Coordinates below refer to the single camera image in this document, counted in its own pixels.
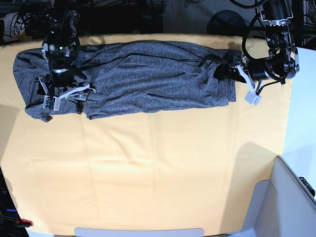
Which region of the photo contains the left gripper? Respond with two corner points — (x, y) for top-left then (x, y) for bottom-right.
(213, 56), (272, 83)

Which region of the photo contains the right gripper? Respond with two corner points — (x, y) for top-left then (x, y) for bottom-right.
(48, 66), (88, 115)

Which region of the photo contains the grey long-sleeve T-shirt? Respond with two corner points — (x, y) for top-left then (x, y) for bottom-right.
(12, 41), (237, 123)

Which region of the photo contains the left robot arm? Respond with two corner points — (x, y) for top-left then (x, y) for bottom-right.
(214, 0), (299, 84)

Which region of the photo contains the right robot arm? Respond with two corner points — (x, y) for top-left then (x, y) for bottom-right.
(35, 0), (95, 114)

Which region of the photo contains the dark round stool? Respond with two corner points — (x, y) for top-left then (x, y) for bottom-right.
(207, 10), (247, 37)

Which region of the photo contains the yellow table cloth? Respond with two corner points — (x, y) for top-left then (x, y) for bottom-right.
(0, 41), (292, 236)

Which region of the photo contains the red clamp left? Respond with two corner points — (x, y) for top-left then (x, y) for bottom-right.
(14, 219), (33, 228)

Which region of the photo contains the black remote control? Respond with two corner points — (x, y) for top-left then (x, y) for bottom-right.
(299, 177), (316, 197)

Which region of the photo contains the white box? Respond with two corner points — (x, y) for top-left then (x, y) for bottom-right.
(239, 157), (316, 237)

